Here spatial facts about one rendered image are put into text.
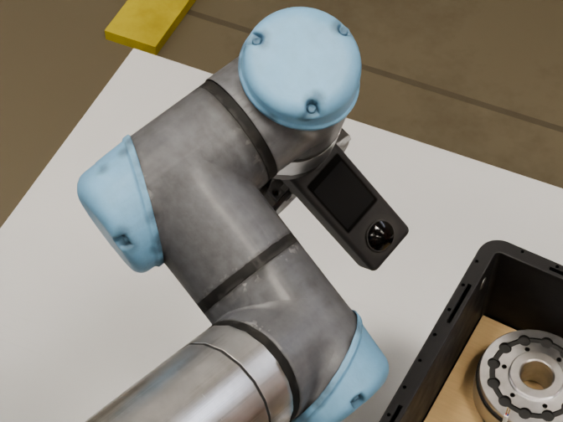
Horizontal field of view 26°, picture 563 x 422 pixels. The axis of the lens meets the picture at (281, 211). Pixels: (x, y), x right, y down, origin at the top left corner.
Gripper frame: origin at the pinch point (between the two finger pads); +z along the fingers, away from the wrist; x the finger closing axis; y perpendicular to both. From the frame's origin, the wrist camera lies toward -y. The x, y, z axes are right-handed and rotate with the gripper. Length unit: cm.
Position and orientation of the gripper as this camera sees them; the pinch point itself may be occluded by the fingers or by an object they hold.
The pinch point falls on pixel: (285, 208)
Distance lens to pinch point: 107.7
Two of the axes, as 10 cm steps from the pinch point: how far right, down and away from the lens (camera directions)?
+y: -7.2, -6.8, 1.0
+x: -6.9, 7.0, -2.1
